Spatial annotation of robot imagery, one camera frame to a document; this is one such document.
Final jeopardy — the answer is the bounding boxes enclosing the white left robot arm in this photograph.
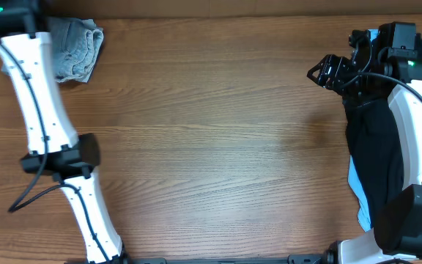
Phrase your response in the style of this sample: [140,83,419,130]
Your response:
[0,1,132,263]

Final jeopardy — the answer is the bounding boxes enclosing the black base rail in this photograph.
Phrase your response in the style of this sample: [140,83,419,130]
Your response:
[109,254,324,264]

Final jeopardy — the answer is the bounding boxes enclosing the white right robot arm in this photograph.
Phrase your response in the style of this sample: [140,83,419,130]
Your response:
[307,51,422,263]

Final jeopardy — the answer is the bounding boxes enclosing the folded light blue jeans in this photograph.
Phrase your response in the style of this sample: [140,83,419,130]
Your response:
[0,17,104,88]

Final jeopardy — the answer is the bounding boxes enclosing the black and blue garment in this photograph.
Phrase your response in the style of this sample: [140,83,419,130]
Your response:
[341,29,422,232]

